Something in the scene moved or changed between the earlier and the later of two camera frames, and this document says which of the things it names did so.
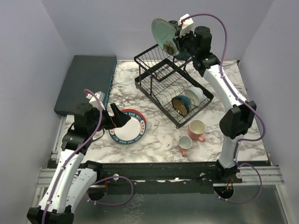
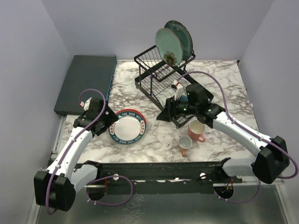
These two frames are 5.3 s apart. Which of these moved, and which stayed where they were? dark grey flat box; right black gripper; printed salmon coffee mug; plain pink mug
Moved: right black gripper
Stayed: plain pink mug; printed salmon coffee mug; dark grey flat box
